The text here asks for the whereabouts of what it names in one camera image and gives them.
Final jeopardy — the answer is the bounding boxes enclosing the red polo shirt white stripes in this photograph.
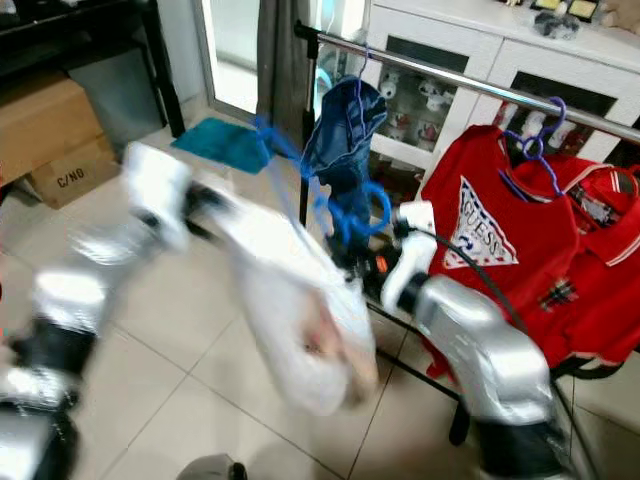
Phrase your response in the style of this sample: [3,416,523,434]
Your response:
[530,155,640,373]

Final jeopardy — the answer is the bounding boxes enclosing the grey robot leg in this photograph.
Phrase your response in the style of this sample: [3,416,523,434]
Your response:
[175,453,246,480]

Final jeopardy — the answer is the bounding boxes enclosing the black table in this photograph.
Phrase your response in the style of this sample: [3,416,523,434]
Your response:
[0,0,186,136]

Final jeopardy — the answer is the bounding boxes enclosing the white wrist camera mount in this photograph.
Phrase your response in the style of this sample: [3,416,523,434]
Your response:
[123,143,197,253]
[378,200,436,313]

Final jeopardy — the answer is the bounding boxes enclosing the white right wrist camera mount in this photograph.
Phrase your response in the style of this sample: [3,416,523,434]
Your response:
[378,200,436,313]

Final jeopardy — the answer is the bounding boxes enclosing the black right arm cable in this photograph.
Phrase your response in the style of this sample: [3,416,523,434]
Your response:
[400,228,601,480]

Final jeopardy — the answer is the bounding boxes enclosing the blue plastic hanger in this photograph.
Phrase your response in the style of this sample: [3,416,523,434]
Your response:
[503,95,571,198]
[348,42,375,141]
[253,118,394,246]

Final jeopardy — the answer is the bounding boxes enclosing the small printed cardboard box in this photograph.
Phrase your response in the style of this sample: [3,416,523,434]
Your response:
[25,135,121,209]

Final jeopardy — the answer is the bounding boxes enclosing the black cloth bundle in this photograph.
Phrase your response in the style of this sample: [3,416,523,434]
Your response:
[532,10,583,39]

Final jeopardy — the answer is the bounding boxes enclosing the red t-shirt triangle logo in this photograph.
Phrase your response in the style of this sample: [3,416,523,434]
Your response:
[418,123,576,386]

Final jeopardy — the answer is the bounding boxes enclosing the blue denim jeans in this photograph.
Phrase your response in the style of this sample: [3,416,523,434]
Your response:
[305,75,391,251]

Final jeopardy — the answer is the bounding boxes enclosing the white garment pink print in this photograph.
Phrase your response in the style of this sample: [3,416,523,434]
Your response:
[220,195,381,418]

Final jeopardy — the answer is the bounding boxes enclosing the grey curtain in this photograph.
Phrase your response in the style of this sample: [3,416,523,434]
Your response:
[257,0,311,126]

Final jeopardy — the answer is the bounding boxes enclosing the metal clothes rack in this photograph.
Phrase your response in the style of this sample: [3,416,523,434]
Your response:
[295,20,640,449]

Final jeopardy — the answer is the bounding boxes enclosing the white framed glass door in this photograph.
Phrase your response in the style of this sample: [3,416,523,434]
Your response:
[198,0,266,116]

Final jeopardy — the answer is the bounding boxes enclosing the large cardboard box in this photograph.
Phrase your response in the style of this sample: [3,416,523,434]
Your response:
[0,75,106,186]

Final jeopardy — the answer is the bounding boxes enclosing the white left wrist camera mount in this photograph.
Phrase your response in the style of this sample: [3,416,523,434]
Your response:
[123,143,197,253]

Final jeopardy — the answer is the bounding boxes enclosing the white glass door cabinet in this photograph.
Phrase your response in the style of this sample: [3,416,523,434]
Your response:
[365,0,640,191]

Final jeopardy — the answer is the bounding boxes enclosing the teal floor mat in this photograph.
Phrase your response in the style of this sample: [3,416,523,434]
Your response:
[170,117,266,176]

